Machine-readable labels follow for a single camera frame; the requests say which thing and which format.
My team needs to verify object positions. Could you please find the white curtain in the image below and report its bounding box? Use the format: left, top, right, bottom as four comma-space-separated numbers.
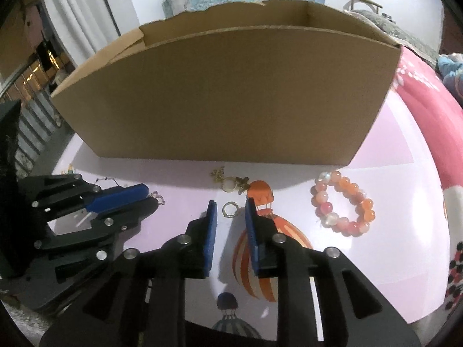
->
42, 0, 140, 67

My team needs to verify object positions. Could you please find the brown cardboard box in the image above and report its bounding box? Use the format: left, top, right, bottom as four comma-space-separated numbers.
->
51, 0, 401, 165

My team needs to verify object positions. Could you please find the pink floral bedding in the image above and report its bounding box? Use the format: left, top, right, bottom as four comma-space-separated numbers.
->
391, 47, 462, 312

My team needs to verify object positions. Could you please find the blue patterned blanket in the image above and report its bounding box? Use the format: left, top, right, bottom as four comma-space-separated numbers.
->
437, 53, 463, 99

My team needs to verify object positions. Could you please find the pink orange bead bracelet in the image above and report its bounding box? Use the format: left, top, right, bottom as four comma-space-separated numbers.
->
310, 170, 377, 237

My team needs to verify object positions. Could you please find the wooden chair frame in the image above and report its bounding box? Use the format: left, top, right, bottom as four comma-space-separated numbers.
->
343, 0, 383, 14

